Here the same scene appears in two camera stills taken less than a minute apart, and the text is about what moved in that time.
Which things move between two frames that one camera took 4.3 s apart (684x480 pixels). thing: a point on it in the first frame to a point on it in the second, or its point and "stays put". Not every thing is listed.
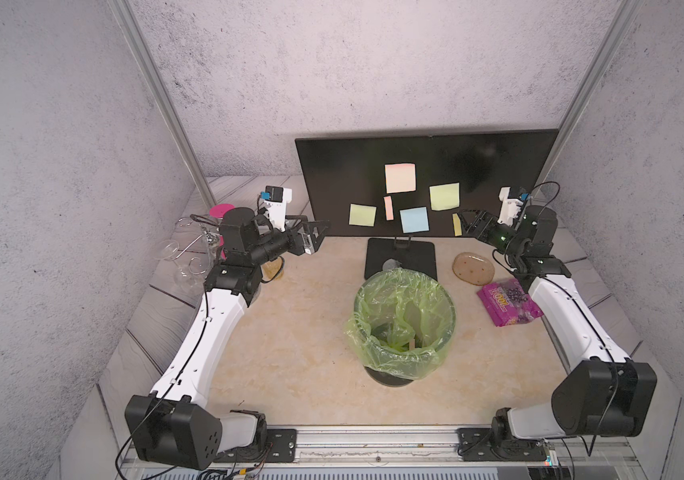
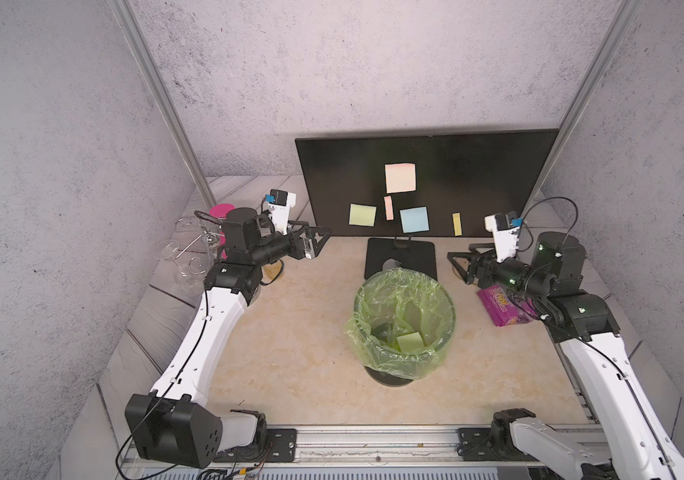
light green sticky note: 444,196 to 410,342
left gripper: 306,246 stays put
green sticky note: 362,215 stays put
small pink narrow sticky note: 388,208 stays put
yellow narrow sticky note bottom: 457,225 stays put
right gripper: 491,224 to 489,262
